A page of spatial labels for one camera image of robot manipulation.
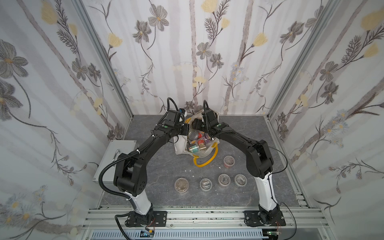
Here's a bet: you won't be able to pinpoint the white canvas tote bag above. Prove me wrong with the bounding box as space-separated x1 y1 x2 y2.
174 110 220 168

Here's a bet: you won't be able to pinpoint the red label seed jar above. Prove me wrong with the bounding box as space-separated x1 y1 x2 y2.
223 156 236 169

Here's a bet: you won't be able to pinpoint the large clear seed jar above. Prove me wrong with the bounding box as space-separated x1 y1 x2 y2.
174 178 190 193

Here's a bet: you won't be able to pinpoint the small clear seed jar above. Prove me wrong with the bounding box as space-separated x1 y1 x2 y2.
200 178 213 192

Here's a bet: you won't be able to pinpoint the clear jar dark seeds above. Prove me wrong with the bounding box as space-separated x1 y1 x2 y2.
218 174 231 187

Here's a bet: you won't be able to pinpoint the clear jar grey seeds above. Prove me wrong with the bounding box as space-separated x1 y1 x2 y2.
234 174 248 187

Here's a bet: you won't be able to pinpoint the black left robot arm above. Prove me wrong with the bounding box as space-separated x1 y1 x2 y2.
98 98 189 225

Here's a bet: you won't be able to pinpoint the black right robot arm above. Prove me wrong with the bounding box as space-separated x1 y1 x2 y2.
193 100 286 227

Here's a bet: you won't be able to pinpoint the red jar in bag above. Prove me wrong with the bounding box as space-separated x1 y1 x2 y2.
197 138 207 149

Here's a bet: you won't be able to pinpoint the green label jar in bag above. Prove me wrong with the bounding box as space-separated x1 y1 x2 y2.
188 145 200 153

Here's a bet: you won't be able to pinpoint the silver aluminium case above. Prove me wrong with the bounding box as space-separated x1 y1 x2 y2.
92 139 137 190

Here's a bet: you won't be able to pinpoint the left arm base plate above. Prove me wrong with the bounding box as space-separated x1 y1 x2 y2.
125 211 168 228

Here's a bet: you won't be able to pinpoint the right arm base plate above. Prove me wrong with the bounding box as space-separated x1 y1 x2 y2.
244 210 286 227

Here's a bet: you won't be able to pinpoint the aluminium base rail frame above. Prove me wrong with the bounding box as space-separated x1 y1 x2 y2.
77 206 336 240

